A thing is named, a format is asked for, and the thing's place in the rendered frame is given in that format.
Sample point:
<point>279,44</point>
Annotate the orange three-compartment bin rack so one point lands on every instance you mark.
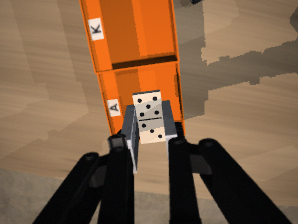
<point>142,42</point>

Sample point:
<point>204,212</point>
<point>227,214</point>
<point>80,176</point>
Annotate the white domino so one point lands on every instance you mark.
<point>149,116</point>

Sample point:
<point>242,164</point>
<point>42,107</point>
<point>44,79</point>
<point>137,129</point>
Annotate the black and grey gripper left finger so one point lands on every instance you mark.
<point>75,203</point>

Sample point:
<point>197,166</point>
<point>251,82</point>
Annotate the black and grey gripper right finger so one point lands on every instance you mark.
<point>239,198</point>

